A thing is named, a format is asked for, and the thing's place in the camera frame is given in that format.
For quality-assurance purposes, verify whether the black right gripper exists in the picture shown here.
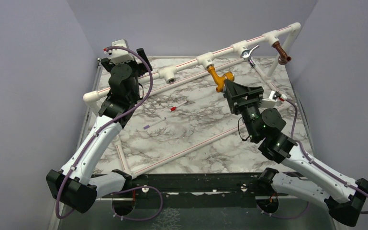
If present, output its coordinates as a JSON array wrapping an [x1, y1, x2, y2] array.
[[224, 80, 264, 141]]

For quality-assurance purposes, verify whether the yellow water faucet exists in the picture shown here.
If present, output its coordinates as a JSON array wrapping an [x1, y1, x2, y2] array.
[[206, 65, 234, 92]]

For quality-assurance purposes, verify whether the white PVC pipe frame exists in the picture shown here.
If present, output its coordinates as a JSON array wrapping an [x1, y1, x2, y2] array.
[[83, 23, 301, 179]]

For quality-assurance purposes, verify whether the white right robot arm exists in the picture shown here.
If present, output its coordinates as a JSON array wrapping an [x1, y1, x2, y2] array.
[[223, 80, 368, 227]]

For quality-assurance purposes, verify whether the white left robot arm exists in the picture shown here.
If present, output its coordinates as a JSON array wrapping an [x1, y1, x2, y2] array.
[[46, 46, 154, 219]]

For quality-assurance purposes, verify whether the brown water faucet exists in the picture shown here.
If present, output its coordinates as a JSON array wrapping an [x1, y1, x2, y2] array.
[[272, 41, 292, 65]]

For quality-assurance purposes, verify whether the chrome lever faucet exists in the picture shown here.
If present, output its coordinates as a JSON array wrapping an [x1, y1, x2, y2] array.
[[240, 44, 259, 69]]

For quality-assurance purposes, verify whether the red capped white pen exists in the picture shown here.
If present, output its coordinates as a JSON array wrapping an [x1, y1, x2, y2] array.
[[170, 101, 187, 112]]

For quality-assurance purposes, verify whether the purple capped white pen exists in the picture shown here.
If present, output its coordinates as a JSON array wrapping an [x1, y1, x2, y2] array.
[[143, 117, 166, 130]]

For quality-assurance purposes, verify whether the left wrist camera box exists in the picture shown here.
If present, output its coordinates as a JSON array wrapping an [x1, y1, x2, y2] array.
[[103, 39, 134, 65]]

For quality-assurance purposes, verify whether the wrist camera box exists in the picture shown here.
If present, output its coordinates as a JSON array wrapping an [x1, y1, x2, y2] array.
[[103, 39, 134, 65], [260, 91, 287, 108]]

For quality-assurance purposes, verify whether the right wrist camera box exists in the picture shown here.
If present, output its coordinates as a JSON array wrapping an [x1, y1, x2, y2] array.
[[260, 91, 287, 108]]

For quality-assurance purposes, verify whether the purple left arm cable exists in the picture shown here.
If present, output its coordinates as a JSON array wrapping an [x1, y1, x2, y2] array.
[[55, 46, 165, 222]]

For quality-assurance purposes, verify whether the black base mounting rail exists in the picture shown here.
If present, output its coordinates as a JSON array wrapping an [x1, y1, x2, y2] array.
[[61, 170, 285, 214]]

